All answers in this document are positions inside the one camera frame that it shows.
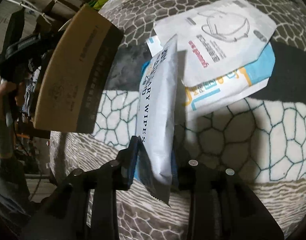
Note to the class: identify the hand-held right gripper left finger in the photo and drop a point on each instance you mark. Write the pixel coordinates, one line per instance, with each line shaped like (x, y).
(133, 155)

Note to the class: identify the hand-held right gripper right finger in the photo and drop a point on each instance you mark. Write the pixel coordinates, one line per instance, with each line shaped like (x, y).
(193, 180)

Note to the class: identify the white and blue wipes packet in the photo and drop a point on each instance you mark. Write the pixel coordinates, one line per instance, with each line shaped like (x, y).
(156, 105)

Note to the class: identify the brown cardboard box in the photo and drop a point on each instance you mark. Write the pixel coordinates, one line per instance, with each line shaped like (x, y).
(75, 67)

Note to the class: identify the blue and yellow printed packet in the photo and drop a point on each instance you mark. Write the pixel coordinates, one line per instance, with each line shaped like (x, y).
(218, 95)

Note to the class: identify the white mask packet outline print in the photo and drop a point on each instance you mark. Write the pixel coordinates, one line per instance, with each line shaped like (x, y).
(218, 37)

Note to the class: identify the person's left forearm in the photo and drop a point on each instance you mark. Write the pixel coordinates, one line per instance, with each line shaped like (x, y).
(1, 137)

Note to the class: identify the person's left hand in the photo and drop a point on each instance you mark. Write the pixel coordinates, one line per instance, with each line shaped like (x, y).
(0, 100)

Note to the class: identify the dark wooden rack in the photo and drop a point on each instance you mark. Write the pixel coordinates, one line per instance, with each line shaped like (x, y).
(60, 7)

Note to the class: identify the green bag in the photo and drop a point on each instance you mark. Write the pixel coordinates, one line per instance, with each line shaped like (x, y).
(102, 1)

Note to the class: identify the small white blue sachet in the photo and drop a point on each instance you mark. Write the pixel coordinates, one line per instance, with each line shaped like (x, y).
(155, 45)

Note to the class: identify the person's dark clothing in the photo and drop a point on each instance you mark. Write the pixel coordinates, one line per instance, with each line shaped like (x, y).
(10, 185)

